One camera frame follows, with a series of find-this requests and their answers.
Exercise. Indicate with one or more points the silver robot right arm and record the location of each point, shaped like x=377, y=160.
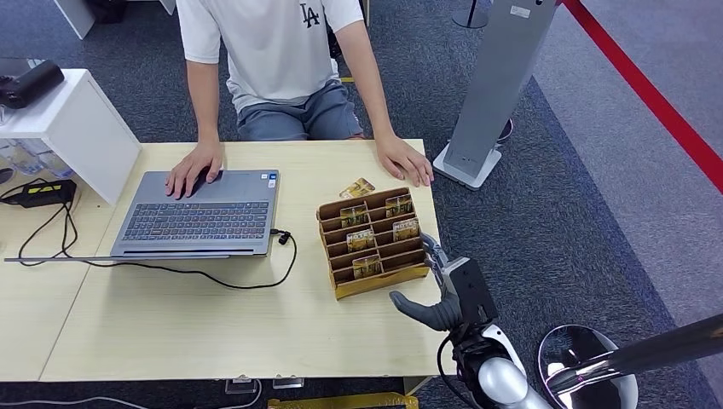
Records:
x=503, y=378

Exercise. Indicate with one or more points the clear plastic bottles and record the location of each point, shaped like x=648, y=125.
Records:
x=28, y=158

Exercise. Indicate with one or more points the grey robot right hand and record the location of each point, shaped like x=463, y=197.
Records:
x=426, y=315

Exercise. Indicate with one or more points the silver kiosk stand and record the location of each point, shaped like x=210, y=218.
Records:
x=497, y=84

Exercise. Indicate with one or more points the yellow frame under table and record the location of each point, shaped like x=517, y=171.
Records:
x=344, y=402

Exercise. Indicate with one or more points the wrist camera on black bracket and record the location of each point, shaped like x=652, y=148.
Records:
x=471, y=288

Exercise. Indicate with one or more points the person's left hand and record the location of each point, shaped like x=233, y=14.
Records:
x=404, y=158

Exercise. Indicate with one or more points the red barrier belt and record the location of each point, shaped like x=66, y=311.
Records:
x=649, y=93

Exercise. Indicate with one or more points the person's left forearm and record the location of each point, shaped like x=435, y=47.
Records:
x=375, y=99

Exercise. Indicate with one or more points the gold hotel card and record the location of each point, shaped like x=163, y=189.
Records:
x=366, y=267
x=405, y=230
x=357, y=188
x=360, y=241
x=399, y=206
x=354, y=216

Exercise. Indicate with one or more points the white box shelf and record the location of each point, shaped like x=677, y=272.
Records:
x=85, y=132

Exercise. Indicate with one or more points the cardboard card holder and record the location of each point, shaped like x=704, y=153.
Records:
x=339, y=288

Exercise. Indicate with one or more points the grey round stanchion base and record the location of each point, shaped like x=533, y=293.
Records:
x=470, y=18

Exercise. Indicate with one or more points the white cabinet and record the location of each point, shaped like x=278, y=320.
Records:
x=74, y=14

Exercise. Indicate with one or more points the grey laptop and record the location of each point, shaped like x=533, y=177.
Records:
x=209, y=217

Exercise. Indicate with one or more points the person's right hand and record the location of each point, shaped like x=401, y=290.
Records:
x=192, y=166

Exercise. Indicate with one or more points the black device on shelf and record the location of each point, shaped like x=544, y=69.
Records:
x=28, y=84

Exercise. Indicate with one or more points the person's right forearm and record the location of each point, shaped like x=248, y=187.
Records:
x=207, y=113

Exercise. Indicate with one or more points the black power adapter yellow label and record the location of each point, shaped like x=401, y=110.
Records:
x=45, y=193

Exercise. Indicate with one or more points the chrome stanchion base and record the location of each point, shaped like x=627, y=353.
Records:
x=565, y=350

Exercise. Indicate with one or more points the person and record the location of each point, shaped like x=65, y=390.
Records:
x=277, y=51

